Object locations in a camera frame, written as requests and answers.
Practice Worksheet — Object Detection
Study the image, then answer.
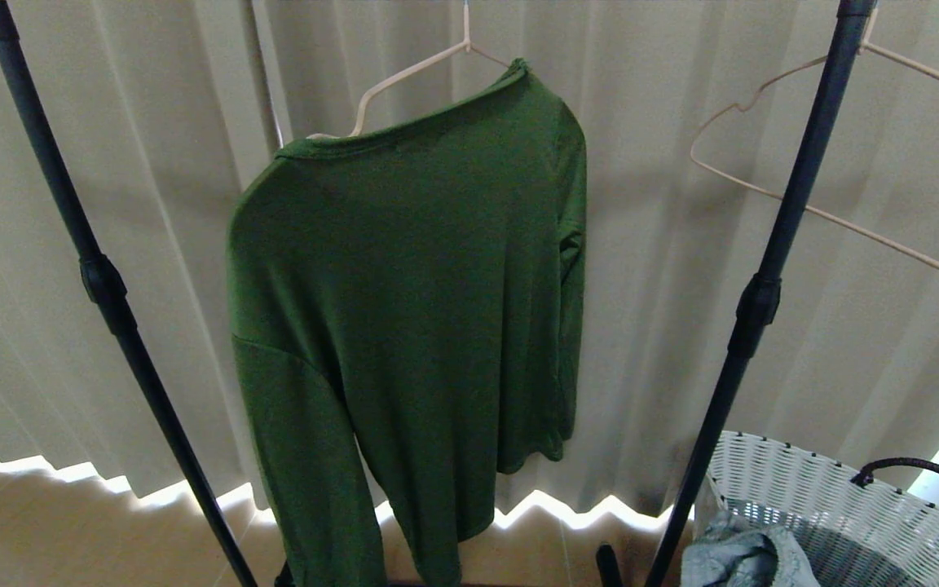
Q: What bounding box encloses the beige curtain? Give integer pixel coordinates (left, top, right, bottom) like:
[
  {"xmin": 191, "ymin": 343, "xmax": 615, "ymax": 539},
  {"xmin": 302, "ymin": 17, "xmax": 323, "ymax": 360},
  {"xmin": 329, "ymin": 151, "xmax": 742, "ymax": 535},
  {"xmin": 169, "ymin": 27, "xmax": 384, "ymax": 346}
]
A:
[{"xmin": 0, "ymin": 0, "xmax": 939, "ymax": 531}]

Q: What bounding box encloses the green long-sleeved shirt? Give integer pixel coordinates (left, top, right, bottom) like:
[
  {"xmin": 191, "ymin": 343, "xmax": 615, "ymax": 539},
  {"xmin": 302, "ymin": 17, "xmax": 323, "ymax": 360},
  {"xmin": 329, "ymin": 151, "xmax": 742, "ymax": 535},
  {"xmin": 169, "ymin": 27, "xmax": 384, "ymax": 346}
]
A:
[{"xmin": 227, "ymin": 57, "xmax": 589, "ymax": 587}]

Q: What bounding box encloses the black clothes rack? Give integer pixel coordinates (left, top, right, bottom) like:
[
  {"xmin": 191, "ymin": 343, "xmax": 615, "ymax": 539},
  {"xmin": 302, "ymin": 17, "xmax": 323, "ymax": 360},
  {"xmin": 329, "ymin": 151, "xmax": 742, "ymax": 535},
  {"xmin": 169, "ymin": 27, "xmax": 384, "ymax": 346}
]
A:
[{"xmin": 0, "ymin": 0, "xmax": 878, "ymax": 587}]

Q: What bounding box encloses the white laundry basket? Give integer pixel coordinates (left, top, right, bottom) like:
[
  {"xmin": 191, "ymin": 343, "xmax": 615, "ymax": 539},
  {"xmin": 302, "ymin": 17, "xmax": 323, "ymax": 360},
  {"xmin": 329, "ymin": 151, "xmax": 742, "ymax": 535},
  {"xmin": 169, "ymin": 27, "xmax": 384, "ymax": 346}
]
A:
[{"xmin": 694, "ymin": 430, "xmax": 939, "ymax": 587}]

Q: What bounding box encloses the pale grey garment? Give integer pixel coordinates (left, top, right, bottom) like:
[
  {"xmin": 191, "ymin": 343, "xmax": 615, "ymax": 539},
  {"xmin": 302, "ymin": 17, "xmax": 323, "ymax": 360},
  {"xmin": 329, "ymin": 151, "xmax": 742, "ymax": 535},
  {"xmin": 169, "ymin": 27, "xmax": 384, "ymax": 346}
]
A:
[{"xmin": 679, "ymin": 510, "xmax": 821, "ymax": 587}]

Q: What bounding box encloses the pink clothes hanger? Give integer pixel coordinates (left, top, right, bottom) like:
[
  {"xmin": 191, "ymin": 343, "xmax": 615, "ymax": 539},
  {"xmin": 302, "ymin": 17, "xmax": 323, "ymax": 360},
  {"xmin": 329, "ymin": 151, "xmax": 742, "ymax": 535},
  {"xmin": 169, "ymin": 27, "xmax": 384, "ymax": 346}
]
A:
[
  {"xmin": 306, "ymin": 0, "xmax": 513, "ymax": 141},
  {"xmin": 690, "ymin": 8, "xmax": 939, "ymax": 296}
]

